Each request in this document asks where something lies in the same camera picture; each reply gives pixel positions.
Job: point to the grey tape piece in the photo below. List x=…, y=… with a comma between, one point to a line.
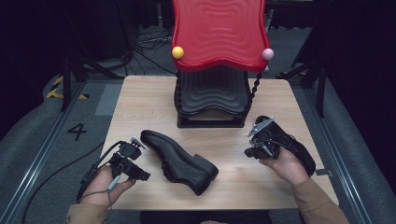
x=324, y=172

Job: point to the black metal stand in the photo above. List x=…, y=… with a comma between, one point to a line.
x=320, y=84
x=67, y=81

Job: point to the person's right hand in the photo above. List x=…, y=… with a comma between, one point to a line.
x=288, y=169

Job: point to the person's left hand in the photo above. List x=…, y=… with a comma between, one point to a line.
x=99, y=186

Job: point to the red and black shoe rack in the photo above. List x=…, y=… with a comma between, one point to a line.
x=218, y=31

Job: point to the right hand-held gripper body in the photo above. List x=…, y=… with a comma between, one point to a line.
x=269, y=137

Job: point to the yellow and black floor tape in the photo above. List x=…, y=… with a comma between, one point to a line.
x=56, y=88

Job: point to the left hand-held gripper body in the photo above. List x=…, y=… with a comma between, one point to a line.
x=127, y=151

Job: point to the metal floor rail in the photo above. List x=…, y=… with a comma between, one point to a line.
x=40, y=155
x=339, y=161

